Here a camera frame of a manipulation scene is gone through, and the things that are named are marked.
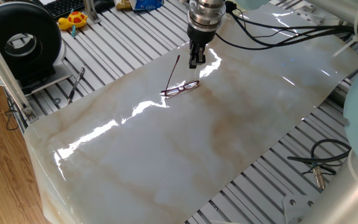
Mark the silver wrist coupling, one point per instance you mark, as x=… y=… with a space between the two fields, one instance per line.
x=205 y=15

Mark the aluminium frame post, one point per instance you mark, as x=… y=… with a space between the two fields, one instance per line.
x=2 y=68

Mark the black pen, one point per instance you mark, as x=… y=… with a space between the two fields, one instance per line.
x=76 y=82

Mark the black keyboard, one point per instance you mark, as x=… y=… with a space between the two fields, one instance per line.
x=64 y=7

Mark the yellow snack bag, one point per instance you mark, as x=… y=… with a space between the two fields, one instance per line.
x=123 y=4

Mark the glossy marble pattern mat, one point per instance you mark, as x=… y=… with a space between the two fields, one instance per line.
x=166 y=155

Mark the red framed glasses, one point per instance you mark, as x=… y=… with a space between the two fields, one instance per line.
x=190 y=84

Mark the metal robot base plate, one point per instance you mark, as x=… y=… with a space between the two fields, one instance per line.
x=297 y=208

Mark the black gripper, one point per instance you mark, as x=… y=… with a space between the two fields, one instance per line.
x=200 y=35

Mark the aluminium table edge rail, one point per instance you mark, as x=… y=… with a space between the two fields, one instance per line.
x=339 y=93

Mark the metal corner bracket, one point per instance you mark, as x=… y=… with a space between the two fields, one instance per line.
x=31 y=114

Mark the short aluminium upright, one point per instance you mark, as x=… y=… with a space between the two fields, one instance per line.
x=90 y=11

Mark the black computer mouse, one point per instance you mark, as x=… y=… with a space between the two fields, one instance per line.
x=104 y=4

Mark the yellow turtle toy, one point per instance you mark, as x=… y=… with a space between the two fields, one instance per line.
x=76 y=18

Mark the metal plate with screws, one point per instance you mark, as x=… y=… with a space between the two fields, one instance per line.
x=309 y=14

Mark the black round fan device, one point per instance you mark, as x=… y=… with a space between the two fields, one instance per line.
x=42 y=28

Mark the blue snack bag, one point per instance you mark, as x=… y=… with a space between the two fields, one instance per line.
x=145 y=4

